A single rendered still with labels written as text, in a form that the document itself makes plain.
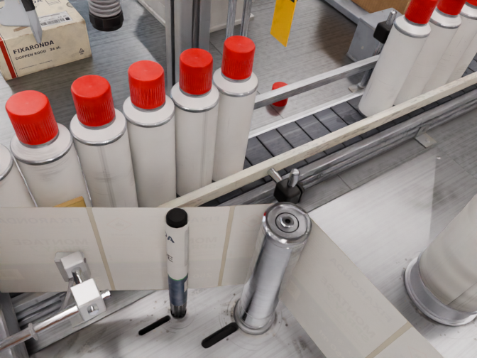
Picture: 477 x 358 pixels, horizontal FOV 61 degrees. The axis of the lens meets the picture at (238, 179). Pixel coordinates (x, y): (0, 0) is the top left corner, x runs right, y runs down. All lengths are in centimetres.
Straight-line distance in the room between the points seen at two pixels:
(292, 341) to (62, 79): 60
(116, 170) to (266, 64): 51
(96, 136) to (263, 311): 23
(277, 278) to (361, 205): 27
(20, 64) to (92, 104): 47
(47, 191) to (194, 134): 16
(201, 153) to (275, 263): 19
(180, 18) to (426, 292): 43
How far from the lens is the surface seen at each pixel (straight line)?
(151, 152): 43
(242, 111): 46
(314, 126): 67
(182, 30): 55
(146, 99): 40
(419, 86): 75
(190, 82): 41
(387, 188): 63
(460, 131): 88
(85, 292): 34
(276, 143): 63
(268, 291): 37
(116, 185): 44
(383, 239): 57
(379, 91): 69
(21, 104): 38
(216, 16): 94
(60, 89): 80
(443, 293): 50
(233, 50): 43
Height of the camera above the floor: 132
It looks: 50 degrees down
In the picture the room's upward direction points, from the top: 10 degrees clockwise
